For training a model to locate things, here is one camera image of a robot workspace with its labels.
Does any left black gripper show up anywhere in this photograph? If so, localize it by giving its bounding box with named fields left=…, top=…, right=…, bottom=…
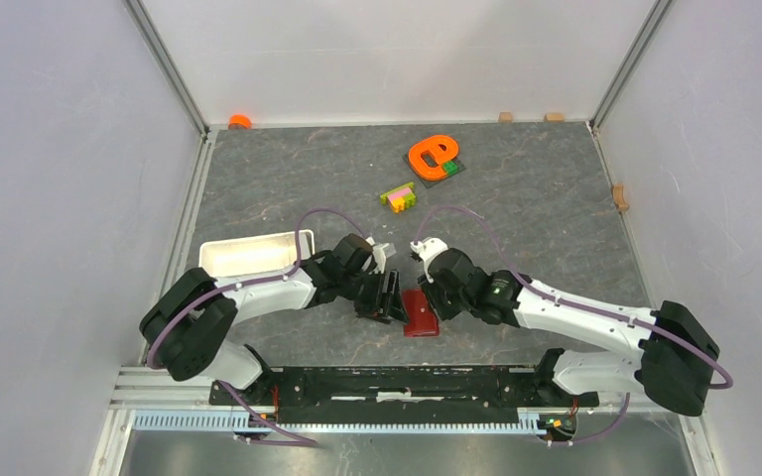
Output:
left=339, top=267, right=409, bottom=325

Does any red card holder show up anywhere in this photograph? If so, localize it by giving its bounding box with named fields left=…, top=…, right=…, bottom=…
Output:
left=402, top=289, right=440, bottom=338

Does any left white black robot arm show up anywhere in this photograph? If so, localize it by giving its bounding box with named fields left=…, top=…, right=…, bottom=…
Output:
left=139, top=233, right=408, bottom=405

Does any colourful toy brick stack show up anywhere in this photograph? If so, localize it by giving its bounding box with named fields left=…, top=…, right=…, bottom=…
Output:
left=379, top=181, right=417, bottom=213

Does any green toy brick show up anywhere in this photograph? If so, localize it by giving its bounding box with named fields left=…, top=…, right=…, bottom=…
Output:
left=443, top=162, right=459, bottom=176

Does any white plastic tray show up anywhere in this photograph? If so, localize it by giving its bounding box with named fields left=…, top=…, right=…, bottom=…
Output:
left=198, top=229, right=316, bottom=278

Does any orange e-shaped block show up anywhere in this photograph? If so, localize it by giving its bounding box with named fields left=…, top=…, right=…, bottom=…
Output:
left=406, top=135, right=459, bottom=183

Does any curved wooden piece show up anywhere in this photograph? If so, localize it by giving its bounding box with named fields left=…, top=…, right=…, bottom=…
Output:
left=611, top=183, right=630, bottom=213

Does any orange round cap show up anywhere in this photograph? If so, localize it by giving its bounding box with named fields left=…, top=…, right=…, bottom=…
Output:
left=227, top=114, right=252, bottom=130

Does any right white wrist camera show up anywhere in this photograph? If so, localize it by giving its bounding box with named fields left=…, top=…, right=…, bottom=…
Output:
left=409, top=237, right=448, bottom=283

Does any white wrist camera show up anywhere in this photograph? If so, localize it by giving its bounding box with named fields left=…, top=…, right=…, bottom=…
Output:
left=362, top=237, right=396, bottom=274
left=409, top=237, right=448, bottom=283

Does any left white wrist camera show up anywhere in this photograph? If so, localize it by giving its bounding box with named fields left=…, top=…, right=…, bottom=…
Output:
left=362, top=237, right=396, bottom=274

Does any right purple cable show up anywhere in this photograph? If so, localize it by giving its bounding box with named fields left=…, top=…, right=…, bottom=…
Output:
left=412, top=204, right=735, bottom=448

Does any dark square base plate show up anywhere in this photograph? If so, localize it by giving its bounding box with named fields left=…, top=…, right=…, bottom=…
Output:
left=402, top=154, right=466, bottom=188

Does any grey cable duct comb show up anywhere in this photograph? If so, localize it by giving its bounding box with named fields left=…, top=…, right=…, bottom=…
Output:
left=133, top=410, right=546, bottom=436

